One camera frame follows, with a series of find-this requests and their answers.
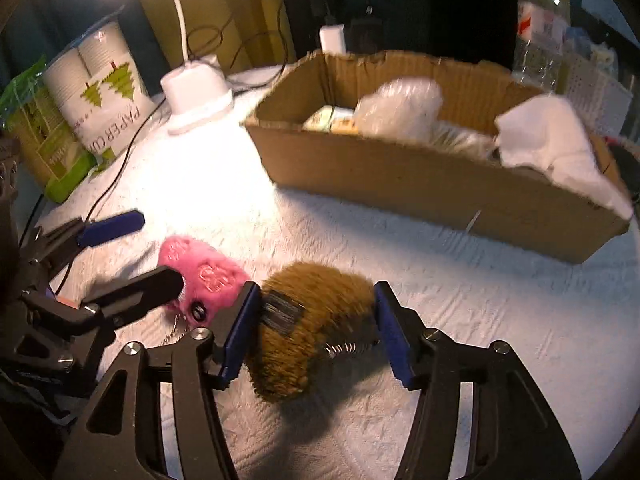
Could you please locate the white cloth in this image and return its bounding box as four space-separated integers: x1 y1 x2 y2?
495 93 632 221

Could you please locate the plastic water bottle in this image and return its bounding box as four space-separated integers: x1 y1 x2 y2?
513 0 568 92

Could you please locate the white charger plug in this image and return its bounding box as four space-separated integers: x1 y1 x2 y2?
319 24 347 54

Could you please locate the paper cup package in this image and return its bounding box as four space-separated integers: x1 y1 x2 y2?
43 18 154 164

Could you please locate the brown cardboard box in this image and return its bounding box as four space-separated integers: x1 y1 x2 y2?
244 51 629 263

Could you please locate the black power adapter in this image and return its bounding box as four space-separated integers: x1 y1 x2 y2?
345 3 384 54

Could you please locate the pink plush toy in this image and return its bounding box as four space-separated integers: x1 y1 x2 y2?
158 235 250 327

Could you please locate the green snack bag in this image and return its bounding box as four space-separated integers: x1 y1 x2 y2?
1 58 96 205

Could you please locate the brown plush toy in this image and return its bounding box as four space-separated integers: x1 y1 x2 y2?
245 261 380 403

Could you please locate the cotton swab bag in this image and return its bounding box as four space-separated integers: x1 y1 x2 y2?
432 122 497 160

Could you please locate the tissue pack with cartoon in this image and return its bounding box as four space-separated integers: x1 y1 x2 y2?
303 105 358 136

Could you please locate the yellow curtain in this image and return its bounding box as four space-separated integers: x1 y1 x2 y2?
140 0 296 73

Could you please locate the black lamp cable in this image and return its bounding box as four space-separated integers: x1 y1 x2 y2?
19 14 292 296

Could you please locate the white desk lamp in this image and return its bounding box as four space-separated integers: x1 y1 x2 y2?
160 0 233 136

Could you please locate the white perforated basket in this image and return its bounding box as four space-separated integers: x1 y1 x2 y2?
559 53 632 136

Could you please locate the bubble wrap piece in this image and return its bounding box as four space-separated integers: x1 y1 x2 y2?
352 77 444 143

